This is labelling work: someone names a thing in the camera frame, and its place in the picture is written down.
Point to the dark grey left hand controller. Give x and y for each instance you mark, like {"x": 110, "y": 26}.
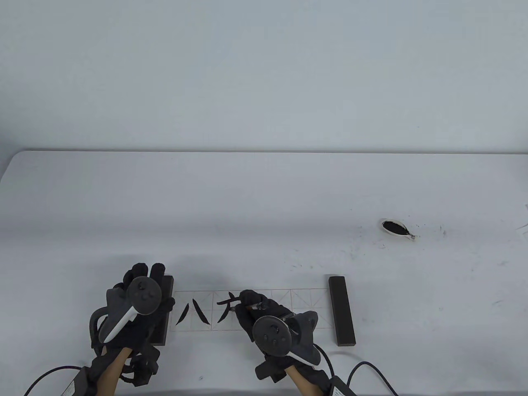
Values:
{"x": 138, "y": 303}

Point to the person's left middle finger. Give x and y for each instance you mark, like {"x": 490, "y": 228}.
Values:
{"x": 139, "y": 269}

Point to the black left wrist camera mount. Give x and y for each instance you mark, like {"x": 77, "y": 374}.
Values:
{"x": 142, "y": 365}

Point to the person's left forearm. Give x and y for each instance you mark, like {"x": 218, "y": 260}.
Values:
{"x": 112, "y": 371}

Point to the white ink dish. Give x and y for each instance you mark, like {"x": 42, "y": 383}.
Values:
{"x": 396, "y": 228}

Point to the person's right hand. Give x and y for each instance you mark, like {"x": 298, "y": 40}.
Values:
{"x": 247, "y": 321}

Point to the person's left thumb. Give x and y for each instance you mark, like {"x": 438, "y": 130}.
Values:
{"x": 168, "y": 306}

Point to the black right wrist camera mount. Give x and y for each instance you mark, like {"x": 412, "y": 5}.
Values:
{"x": 270, "y": 369}

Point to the person's right fingers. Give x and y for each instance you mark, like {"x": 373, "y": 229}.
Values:
{"x": 252, "y": 303}

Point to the person's right forearm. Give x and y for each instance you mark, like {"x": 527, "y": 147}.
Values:
{"x": 307, "y": 381}

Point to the black left wrist box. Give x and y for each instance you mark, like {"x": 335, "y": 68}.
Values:
{"x": 82, "y": 381}

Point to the black right wrist box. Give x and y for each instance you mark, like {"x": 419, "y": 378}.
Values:
{"x": 341, "y": 387}

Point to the dark grey hand controller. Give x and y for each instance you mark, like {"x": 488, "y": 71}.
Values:
{"x": 274, "y": 336}
{"x": 138, "y": 303}

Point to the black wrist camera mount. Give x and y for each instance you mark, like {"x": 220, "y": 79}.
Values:
{"x": 270, "y": 369}
{"x": 142, "y": 365}

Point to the black wrist box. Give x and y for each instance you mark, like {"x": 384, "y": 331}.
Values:
{"x": 82, "y": 381}
{"x": 341, "y": 387}

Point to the calligraphy brush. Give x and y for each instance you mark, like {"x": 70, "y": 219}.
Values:
{"x": 250, "y": 306}

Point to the black bar paperweight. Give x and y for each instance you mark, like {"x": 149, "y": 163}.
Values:
{"x": 342, "y": 311}
{"x": 165, "y": 330}

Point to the white grid calligraphy paper strip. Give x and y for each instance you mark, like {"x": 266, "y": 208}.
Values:
{"x": 307, "y": 309}

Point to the dark grey right hand controller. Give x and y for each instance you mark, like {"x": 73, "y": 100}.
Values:
{"x": 274, "y": 336}

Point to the person's left hand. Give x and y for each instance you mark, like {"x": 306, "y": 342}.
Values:
{"x": 136, "y": 330}

